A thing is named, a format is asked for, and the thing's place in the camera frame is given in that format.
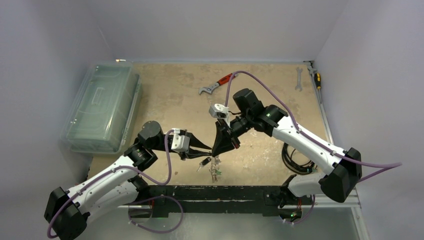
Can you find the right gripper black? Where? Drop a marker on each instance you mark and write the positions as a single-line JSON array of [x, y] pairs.
[[230, 133]]

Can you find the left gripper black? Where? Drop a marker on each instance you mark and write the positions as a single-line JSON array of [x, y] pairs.
[[192, 153]]

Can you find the large white keyring with keys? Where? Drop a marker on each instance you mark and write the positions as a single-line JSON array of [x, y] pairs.
[[214, 169]]

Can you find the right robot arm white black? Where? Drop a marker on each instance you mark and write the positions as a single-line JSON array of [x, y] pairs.
[[278, 124]]

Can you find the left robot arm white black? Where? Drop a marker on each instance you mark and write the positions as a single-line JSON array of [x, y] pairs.
[[69, 211]]

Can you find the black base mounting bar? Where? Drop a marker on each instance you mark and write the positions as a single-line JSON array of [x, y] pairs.
[[266, 200]]

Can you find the silver open end wrench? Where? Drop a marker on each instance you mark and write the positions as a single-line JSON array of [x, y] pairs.
[[298, 86]]

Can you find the clear plastic storage box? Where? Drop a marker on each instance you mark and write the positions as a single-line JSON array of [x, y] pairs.
[[102, 111]]

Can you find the yellow black screwdriver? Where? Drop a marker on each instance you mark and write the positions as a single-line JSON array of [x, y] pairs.
[[317, 80]]

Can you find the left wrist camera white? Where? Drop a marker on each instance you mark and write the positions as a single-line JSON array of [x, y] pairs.
[[180, 140]]

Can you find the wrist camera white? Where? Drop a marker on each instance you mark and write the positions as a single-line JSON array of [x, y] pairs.
[[180, 140], [221, 112]]

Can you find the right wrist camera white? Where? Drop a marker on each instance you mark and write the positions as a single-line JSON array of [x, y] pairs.
[[221, 112]]

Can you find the red handled adjustable wrench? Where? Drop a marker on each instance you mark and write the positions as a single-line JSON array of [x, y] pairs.
[[209, 90]]

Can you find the aluminium frame rail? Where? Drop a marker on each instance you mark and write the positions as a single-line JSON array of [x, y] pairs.
[[331, 139]]

